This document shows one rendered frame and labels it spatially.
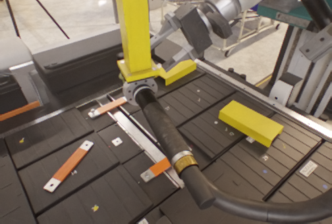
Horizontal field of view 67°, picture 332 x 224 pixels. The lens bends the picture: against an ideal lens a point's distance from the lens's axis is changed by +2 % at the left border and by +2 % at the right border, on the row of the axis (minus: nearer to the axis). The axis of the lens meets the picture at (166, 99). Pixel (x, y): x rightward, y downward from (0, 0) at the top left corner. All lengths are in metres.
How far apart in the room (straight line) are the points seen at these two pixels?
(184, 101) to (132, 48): 0.34
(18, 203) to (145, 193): 0.27
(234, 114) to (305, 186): 0.24
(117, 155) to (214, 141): 0.26
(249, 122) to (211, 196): 0.35
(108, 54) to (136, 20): 0.42
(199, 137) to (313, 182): 0.28
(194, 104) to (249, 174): 0.28
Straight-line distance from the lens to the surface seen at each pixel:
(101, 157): 0.67
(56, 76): 0.87
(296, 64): 1.88
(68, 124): 0.78
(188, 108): 0.78
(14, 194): 0.68
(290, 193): 0.66
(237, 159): 0.67
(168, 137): 0.48
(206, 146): 0.68
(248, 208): 0.43
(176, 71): 0.89
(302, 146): 0.76
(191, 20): 0.64
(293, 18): 1.54
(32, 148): 0.76
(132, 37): 0.52
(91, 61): 0.90
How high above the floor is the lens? 1.52
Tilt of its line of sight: 40 degrees down
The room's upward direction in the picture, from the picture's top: 1 degrees counter-clockwise
